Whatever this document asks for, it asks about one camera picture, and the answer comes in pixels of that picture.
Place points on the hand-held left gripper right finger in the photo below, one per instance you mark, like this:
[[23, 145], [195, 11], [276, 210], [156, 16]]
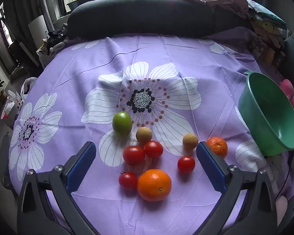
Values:
[[210, 169]]

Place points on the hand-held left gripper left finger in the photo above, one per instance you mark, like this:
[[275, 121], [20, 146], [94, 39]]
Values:
[[80, 169]]

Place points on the small mandarin orange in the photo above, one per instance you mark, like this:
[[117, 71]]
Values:
[[218, 146]]

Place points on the red tomato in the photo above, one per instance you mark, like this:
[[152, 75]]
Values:
[[153, 149], [186, 164], [128, 181], [133, 155]]

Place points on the tan round longan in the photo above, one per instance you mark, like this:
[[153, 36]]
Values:
[[144, 134], [190, 141]]

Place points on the large orange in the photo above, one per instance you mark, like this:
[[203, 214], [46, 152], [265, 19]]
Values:
[[154, 185]]

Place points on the green round fruit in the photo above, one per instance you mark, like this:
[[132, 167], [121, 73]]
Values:
[[122, 124]]

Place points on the green plastic basin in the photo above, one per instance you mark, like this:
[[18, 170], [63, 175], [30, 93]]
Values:
[[269, 112]]

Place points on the red and white packet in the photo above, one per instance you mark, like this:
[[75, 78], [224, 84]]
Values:
[[11, 104]]

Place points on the white plastic bag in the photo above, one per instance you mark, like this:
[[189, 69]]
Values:
[[27, 85]]

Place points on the purple floral bedsheet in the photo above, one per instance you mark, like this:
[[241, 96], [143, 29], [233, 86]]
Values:
[[88, 66]]

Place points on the pink plush toy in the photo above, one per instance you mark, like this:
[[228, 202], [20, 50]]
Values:
[[288, 88]]

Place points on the pile of dark clothes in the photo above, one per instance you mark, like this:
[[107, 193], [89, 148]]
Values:
[[54, 34]]

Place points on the white lamp shade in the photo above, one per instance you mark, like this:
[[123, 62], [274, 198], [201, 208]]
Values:
[[38, 29]]

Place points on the patterned folded bedding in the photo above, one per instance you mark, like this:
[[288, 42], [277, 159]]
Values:
[[267, 27]]

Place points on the dark ribbed cushion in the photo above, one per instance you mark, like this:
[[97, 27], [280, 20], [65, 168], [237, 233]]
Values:
[[137, 14]]

